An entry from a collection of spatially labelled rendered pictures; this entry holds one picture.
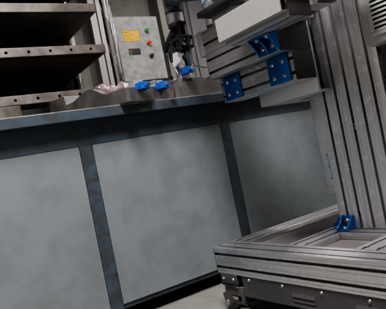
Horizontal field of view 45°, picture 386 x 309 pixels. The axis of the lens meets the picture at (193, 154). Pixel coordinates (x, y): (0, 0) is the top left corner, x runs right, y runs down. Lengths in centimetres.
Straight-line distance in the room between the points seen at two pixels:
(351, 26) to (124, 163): 93
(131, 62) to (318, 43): 156
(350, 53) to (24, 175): 113
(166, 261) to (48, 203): 52
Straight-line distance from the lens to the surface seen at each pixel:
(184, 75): 202
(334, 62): 155
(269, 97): 166
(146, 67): 294
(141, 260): 183
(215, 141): 201
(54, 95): 263
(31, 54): 266
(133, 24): 299
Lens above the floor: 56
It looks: level
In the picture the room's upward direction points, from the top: 11 degrees counter-clockwise
